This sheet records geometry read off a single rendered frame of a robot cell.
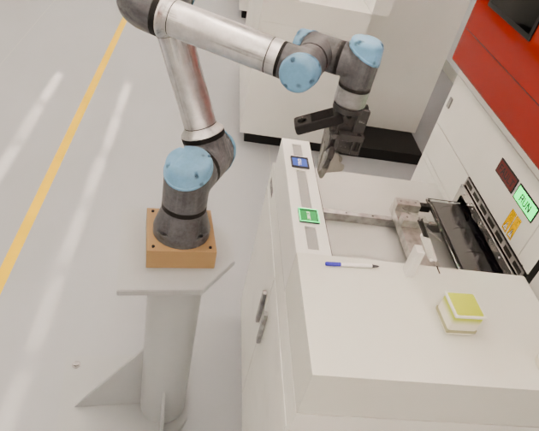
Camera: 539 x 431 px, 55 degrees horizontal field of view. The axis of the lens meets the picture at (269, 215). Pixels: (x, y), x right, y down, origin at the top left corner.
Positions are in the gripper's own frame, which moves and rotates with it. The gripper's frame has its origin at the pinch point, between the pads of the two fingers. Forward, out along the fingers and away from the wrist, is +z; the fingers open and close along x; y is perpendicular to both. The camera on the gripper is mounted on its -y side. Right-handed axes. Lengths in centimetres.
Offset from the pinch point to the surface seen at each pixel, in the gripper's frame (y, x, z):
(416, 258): 23.8, -19.9, 7.7
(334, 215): 14.2, 17.0, 26.6
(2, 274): -108, 55, 111
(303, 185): 0.9, 15.1, 15.0
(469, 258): 50, -3, 21
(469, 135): 59, 40, 4
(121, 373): -47, -4, 89
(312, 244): 0.9, -10.5, 15.0
